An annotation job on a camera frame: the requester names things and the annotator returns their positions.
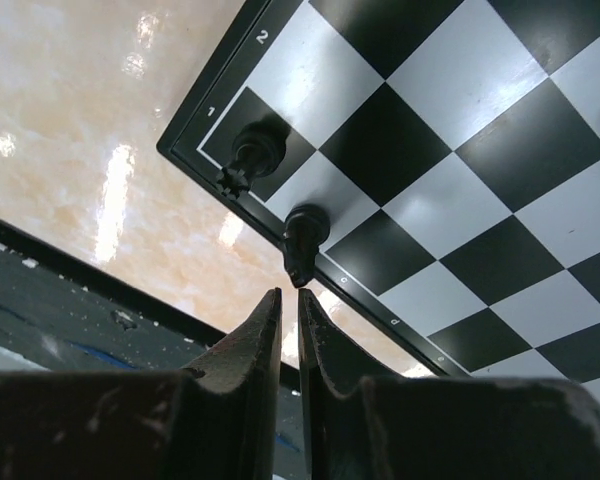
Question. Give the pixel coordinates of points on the black chess rook piece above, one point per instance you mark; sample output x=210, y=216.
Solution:
x=256, y=152

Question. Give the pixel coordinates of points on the black chess knight piece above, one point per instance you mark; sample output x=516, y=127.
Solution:
x=306, y=228

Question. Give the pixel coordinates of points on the black white chess board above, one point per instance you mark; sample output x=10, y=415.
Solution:
x=455, y=146

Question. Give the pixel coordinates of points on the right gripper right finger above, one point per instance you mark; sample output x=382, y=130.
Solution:
x=364, y=421

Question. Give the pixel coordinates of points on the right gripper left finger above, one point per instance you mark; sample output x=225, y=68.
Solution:
x=214, y=418

